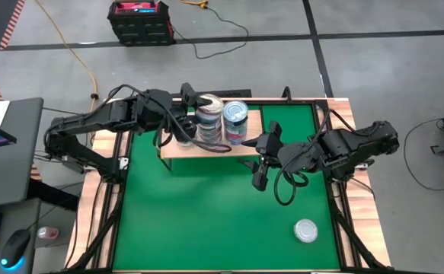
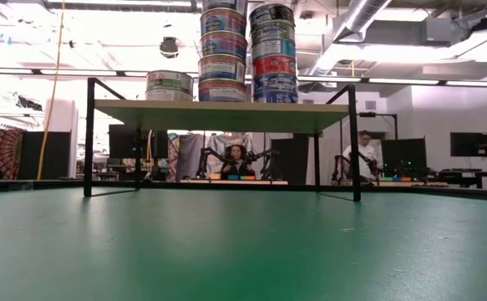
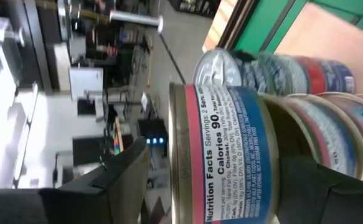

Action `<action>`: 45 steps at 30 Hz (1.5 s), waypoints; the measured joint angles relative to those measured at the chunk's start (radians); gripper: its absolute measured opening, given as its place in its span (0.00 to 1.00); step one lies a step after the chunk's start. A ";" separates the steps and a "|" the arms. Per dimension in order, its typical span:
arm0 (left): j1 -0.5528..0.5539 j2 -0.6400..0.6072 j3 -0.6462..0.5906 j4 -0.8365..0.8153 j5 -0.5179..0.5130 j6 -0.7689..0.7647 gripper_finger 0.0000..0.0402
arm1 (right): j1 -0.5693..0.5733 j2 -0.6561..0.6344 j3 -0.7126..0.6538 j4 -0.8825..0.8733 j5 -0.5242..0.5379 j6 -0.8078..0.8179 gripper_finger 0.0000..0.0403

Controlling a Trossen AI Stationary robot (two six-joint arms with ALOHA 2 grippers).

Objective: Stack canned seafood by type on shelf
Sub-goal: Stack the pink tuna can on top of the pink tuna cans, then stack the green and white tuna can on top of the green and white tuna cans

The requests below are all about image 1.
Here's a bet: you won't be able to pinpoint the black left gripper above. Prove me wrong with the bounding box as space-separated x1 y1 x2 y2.
167 96 216 143

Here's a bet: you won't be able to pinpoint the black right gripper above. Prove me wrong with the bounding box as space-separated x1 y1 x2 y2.
238 137 320 192

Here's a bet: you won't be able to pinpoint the silver lidded tuna can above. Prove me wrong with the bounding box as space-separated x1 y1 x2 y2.
196 93 225 116

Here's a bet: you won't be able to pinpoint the green albacore tuna can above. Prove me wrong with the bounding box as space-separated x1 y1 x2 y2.
222 99 250 124

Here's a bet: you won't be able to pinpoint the wooden shelf black legs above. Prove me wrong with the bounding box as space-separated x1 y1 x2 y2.
156 109 264 172

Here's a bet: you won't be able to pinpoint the green table mat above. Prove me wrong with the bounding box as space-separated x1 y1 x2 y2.
113 103 341 271

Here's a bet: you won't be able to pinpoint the red black power station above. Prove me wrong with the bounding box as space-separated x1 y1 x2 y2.
106 0 176 47

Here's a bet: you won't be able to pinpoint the grey desk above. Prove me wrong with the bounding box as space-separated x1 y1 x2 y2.
0 97 44 209

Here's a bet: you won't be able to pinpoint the small red white bottle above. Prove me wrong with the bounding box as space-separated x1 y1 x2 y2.
36 225 60 241

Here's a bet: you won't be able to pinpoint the grey side table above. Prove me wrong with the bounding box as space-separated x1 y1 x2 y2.
0 196 82 274

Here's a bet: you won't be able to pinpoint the black computer mouse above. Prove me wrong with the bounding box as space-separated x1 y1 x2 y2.
0 228 32 269

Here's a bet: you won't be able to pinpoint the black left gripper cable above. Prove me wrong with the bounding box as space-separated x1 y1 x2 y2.
107 84 233 155

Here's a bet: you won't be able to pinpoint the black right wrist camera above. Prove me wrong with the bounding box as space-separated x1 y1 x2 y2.
257 120 284 155

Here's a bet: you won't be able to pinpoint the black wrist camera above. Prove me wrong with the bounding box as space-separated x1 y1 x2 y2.
179 82 200 107
257 120 284 155

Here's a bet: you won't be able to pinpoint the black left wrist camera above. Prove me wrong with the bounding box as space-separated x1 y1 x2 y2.
179 82 200 107

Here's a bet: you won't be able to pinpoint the black floor cable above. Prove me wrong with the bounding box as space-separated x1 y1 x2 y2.
403 117 444 192
171 4 250 60

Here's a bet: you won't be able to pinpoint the yellow extension cord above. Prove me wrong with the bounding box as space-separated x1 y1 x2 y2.
34 0 99 134

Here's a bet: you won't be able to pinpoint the yellow power cord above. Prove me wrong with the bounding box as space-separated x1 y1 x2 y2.
175 0 209 9

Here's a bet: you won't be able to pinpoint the thin black cable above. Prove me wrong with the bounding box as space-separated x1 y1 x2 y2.
41 107 84 116

